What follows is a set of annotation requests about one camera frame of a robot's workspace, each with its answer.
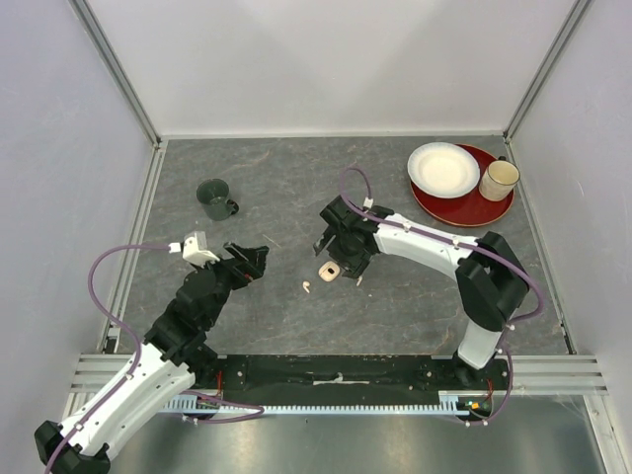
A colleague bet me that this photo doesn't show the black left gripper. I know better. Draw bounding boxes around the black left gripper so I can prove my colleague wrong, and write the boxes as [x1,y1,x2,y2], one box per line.
[192,241,269,327]

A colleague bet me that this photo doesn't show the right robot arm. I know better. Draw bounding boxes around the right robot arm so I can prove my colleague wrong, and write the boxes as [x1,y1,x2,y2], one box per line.
[314,197,529,389]

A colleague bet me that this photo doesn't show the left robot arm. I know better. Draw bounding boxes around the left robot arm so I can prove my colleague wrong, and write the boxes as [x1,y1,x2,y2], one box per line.
[35,232,270,473]

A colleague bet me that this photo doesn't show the beige earbud charging case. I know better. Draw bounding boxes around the beige earbud charging case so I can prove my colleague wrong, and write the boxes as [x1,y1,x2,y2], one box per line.
[318,261,341,282]

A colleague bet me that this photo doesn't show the dark green mug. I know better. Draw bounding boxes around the dark green mug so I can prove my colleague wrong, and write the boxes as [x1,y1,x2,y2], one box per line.
[196,179,240,221]

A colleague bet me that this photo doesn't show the white plate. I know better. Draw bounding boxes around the white plate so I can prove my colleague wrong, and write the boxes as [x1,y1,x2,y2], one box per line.
[407,142,480,199]

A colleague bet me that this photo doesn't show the red round tray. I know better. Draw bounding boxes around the red round tray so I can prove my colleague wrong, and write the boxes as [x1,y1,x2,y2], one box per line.
[409,144,516,227]

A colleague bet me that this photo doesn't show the beige patterned cup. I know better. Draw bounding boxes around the beige patterned cup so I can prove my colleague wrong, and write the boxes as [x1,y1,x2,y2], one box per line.
[479,159,520,201]

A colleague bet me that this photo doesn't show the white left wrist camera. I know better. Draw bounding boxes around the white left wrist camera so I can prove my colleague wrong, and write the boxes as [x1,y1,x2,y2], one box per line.
[168,231,220,267]

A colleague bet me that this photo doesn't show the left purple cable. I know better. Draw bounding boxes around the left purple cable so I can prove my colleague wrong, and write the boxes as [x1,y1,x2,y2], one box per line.
[41,241,268,470]

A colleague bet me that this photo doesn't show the purple cable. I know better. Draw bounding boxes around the purple cable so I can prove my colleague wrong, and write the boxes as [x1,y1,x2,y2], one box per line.
[41,241,268,470]
[339,166,547,429]

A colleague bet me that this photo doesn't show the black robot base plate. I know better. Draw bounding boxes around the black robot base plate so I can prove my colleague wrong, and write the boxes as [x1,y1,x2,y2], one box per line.
[194,355,509,407]

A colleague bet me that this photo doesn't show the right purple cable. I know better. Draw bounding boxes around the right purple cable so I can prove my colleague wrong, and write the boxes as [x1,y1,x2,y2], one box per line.
[339,166,547,429]

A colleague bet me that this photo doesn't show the light blue cable duct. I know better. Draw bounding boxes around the light blue cable duct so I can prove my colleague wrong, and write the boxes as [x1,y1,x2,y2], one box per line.
[158,395,469,417]

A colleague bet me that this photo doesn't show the aluminium frame rails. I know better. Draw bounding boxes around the aluminium frame rails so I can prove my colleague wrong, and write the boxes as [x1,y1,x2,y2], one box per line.
[70,1,631,473]

